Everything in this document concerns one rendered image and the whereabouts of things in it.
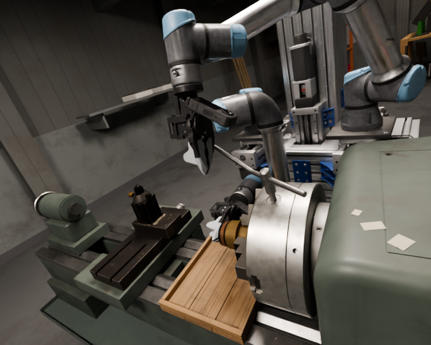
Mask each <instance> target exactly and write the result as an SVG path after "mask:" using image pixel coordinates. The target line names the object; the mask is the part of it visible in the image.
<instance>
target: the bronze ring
mask: <svg viewBox="0 0 431 345"><path fill-rule="evenodd" d="M247 231H248V225H242V224H241V220H232V221H224V222H223V223H222V224H221V225H220V228H219V231H218V239H219V242H220V244H221V245H222V246H226V247H229V248H230V249H235V248H234V245H233V243H234V241H235V240H236V239H237V237H242V238H246V236H247Z"/></svg>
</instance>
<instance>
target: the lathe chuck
mask: <svg viewBox="0 0 431 345"><path fill-rule="evenodd" d="M285 183H288V184H289V185H291V186H294V187H297V188H299V187H300V186H301V185H302V184H303V183H293V182H285ZM274 186H275V188H276V192H275V195H278V196H280V197H281V201H280V203H278V204H276V205H270V204H268V203H267V199H268V198H269V197H270V196H269V195H268V194H267V193H266V191H265V187H263V188H262V189H261V191H260V192H259V194H258V196H257V198H256V200H255V202H254V205H253V208H252V211H251V215H250V220H249V223H248V231H247V236H246V274H247V276H248V277H252V275H254V276H257V279H260V283H261V289H262V290H261V291H256V289H255V288H253V287H250V291H251V292H252V295H253V296H254V298H255V299H256V300H257V301H258V302H260V303H264V304H266V305H270V306H273V307H277V308H279V309H284V310H286V311H290V312H293V313H295V312H294V311H293V309H292V308H291V304H290V302H289V295H288V291H287V275H286V254H287V236H288V229H289V220H290V215H291V210H292V206H293V202H294V199H295V197H296V194H294V193H293V192H290V191H288V190H286V189H284V188H281V187H279V186H276V185H274Z"/></svg>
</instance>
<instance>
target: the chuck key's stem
mask: <svg viewBox="0 0 431 345"><path fill-rule="evenodd" d="M259 173H260V176H261V179H262V182H263V185H264V187H265V191H266V193H267V194H268V195H269V196H270V201H271V202H273V203H275V202H276V201H277V200H278V199H277V198H276V195H275V192H276V188H275V186H274V184H273V183H270V182H268V179H269V178H270V177H271V176H272V175H271V172H270V169H269V168H262V169H261V170H260V171H259Z"/></svg>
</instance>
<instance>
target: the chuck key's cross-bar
mask: <svg viewBox="0 0 431 345"><path fill-rule="evenodd" d="M214 149H215V150H216V151H218V152H219V153H221V154H223V155H224V156H225V157H227V158H229V159H230V160H231V161H232V162H234V163H236V164H237V165H238V166H240V167H242V168H243V169H244V170H246V171H248V172H249V173H250V174H252V175H254V176H256V177H259V178H261V176H260V173H259V172H258V171H256V170H254V169H252V168H251V167H249V166H248V165H246V164H245V163H243V162H241V161H240V160H238V159H237V158H236V157H234V156H232V155H231V154H230V153H228V152H226V151H225V150H224V149H222V148H220V147H219V146H217V145H216V144H215V145H214ZM268 182H270V183H273V184H274V185H276V186H279V187H281V188H284V189H286V190H288V191H290V192H293V193H294V194H297V195H299V196H302V197H306V196H307V192H306V191H304V190H301V189H299V188H297V187H294V186H291V185H289V184H288V183H285V182H282V181H280V180H277V179H275V178H273V177H270V178H269V179H268Z"/></svg>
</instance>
